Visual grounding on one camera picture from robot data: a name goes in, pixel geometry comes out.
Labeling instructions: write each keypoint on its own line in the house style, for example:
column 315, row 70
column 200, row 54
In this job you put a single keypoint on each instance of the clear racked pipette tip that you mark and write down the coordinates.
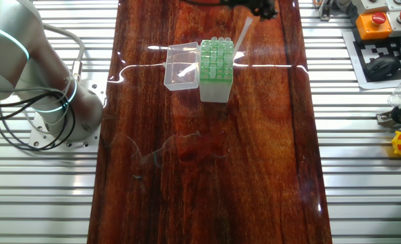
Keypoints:
column 214, row 40
column 228, row 40
column 221, row 40

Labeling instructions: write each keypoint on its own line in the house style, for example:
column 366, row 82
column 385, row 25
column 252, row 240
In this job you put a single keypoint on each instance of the aluminium corner bracket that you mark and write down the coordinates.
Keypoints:
column 325, row 11

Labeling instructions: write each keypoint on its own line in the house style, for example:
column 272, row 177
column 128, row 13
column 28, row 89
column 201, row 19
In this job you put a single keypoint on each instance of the clear plastic box lid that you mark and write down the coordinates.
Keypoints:
column 182, row 72

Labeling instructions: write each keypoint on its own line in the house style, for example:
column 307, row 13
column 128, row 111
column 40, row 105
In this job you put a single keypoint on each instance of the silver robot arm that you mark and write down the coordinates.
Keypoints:
column 51, row 88

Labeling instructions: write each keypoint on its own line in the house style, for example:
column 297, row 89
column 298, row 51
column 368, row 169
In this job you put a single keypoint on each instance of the white marker sheet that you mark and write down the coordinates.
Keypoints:
column 373, row 51

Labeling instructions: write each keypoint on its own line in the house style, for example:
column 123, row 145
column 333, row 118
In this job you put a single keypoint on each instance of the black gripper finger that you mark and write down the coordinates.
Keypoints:
column 258, row 11
column 270, row 11

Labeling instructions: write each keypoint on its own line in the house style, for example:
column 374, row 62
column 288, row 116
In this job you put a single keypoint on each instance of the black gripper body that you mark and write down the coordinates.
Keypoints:
column 251, row 2

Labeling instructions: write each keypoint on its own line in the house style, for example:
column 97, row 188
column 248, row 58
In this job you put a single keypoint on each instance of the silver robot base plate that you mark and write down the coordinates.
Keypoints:
column 85, row 144

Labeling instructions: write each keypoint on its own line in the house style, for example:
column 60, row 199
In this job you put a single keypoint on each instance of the glossy wood grain board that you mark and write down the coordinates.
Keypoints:
column 203, row 169

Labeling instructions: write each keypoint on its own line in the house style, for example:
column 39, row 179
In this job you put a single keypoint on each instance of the orange emergency stop box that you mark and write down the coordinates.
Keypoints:
column 369, row 32

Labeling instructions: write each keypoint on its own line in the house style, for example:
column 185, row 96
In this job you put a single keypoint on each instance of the pipette tip box green rack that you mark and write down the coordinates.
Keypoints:
column 216, row 93

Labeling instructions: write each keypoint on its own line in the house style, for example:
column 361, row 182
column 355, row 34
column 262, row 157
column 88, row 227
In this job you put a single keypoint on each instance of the black computer mouse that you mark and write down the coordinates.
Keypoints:
column 381, row 67

